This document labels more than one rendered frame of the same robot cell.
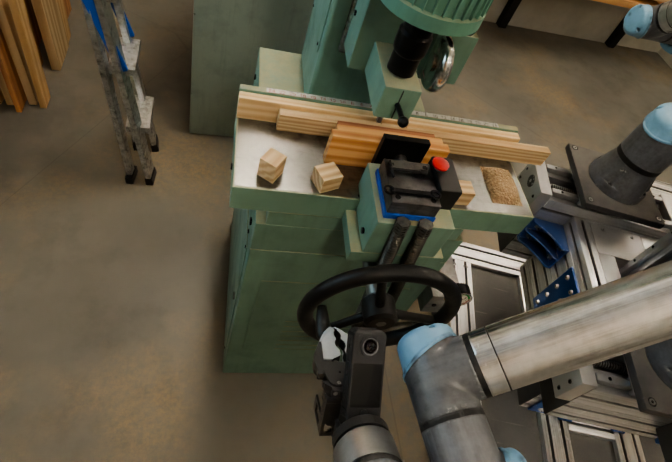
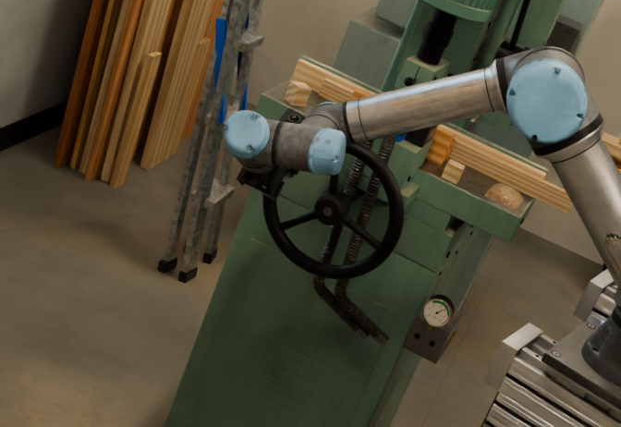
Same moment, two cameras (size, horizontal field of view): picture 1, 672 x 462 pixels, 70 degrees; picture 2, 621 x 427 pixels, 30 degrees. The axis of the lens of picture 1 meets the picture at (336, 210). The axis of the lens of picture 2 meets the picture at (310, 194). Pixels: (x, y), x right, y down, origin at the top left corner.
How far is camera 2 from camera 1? 1.84 m
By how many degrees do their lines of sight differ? 39
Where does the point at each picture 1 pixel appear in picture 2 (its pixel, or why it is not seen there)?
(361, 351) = (286, 117)
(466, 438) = (316, 118)
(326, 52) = (392, 73)
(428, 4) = not seen: outside the picture
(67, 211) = (83, 261)
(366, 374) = not seen: hidden behind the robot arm
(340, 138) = (359, 93)
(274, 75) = not seen: hidden behind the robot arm
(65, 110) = (132, 197)
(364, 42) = (413, 49)
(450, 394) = (322, 112)
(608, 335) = (422, 90)
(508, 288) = not seen: outside the picture
